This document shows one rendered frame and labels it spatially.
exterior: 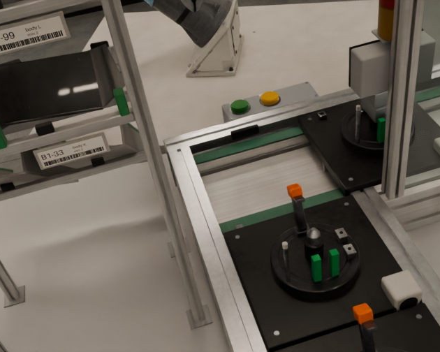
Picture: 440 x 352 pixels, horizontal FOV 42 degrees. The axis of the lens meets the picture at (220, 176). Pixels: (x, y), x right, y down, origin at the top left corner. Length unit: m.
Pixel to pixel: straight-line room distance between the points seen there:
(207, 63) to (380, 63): 0.76
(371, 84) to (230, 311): 0.41
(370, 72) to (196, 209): 0.40
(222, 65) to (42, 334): 0.85
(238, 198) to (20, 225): 0.48
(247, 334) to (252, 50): 1.00
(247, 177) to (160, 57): 0.67
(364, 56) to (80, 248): 0.67
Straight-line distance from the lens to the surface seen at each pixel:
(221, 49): 1.56
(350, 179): 1.07
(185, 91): 1.56
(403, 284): 0.90
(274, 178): 1.16
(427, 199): 1.11
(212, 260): 0.98
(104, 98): 0.77
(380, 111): 1.10
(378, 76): 0.92
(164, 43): 1.81
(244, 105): 1.27
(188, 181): 1.13
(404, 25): 0.85
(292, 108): 1.27
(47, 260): 1.22
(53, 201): 1.34
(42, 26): 0.65
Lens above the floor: 1.71
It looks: 42 degrees down
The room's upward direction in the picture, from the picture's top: 11 degrees counter-clockwise
